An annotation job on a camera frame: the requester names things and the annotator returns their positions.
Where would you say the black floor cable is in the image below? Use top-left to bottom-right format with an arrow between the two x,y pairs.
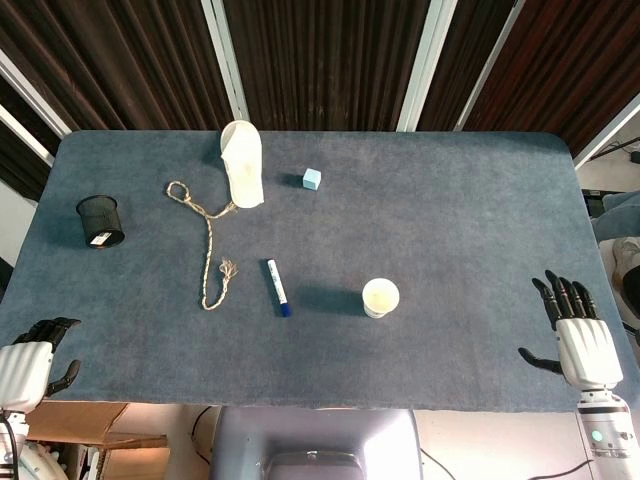
191,405 -> 216,464
419,447 -> 595,480

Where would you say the white slipper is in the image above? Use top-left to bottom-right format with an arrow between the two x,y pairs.
220,120 -> 265,209

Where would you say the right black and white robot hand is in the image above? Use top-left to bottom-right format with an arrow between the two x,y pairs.
518,269 -> 625,390

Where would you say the white paper cup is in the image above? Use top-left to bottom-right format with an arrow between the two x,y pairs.
361,277 -> 401,319

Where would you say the white sneaker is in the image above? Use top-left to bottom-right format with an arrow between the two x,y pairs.
598,236 -> 640,301

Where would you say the beige braided rope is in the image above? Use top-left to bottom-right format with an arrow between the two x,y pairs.
166,180 -> 240,311

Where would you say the blue table cloth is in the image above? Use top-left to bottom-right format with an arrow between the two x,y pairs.
0,130 -> 633,414

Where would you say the white frame post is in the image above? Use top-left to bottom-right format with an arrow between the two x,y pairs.
201,0 -> 251,122
0,103 -> 55,167
573,93 -> 640,170
0,48 -> 72,140
453,0 -> 527,133
396,0 -> 447,133

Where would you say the black mesh pen holder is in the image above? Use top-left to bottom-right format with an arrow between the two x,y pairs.
76,194 -> 126,250

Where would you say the grey robot torso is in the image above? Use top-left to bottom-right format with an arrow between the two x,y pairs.
208,407 -> 422,480

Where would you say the blue capped white marker pen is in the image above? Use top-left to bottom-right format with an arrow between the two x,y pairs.
265,258 -> 294,319

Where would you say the brown cardboard box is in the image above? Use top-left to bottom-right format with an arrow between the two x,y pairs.
22,401 -> 169,480

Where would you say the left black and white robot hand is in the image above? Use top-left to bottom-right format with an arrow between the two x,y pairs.
0,317 -> 82,414

